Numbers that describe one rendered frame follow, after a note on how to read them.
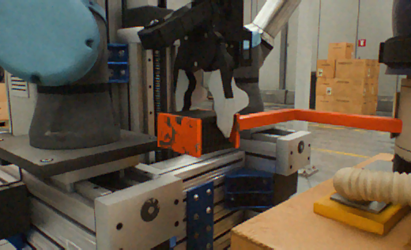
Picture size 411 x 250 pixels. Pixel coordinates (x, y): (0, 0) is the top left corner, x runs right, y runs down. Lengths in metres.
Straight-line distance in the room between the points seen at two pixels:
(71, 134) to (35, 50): 0.18
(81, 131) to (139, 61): 0.27
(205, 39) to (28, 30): 0.21
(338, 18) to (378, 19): 1.07
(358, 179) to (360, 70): 7.09
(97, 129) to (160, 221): 0.18
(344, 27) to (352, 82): 3.28
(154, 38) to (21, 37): 0.14
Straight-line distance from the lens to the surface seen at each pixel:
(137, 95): 0.76
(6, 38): 0.42
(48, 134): 0.56
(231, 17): 0.49
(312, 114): 0.64
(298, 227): 0.49
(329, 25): 10.70
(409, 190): 0.46
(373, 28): 10.33
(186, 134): 0.43
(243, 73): 0.89
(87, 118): 0.55
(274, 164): 0.84
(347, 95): 7.63
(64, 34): 0.41
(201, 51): 0.45
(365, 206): 0.53
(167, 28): 0.40
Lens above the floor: 1.16
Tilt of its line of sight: 9 degrees down
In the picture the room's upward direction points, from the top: straight up
